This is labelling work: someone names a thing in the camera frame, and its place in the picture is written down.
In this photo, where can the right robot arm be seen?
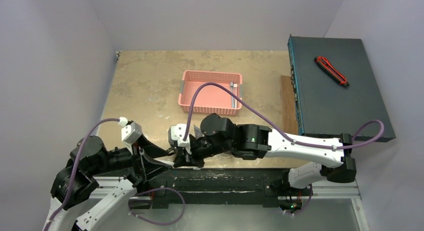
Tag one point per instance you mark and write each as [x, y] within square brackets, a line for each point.
[252, 141]

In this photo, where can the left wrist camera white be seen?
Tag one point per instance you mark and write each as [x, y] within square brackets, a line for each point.
[130, 131]

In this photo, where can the red black utility knife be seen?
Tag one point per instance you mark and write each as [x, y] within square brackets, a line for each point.
[324, 64]

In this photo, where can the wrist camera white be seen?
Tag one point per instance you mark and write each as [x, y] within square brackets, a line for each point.
[176, 134]
[130, 131]

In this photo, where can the white toothpaste red cap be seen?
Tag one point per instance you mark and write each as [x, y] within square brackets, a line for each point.
[197, 132]

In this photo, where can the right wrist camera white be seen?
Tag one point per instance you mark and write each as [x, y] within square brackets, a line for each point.
[176, 134]

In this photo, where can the dark grey metal box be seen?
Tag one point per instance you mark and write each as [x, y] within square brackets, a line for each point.
[325, 109]

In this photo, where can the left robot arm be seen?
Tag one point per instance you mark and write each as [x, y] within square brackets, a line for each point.
[74, 184]

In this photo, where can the pink plastic basket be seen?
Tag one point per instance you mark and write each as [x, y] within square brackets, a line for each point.
[210, 99]

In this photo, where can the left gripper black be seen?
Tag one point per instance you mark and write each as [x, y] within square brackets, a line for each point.
[148, 169]

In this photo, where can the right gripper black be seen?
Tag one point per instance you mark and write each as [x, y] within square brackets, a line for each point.
[199, 148]

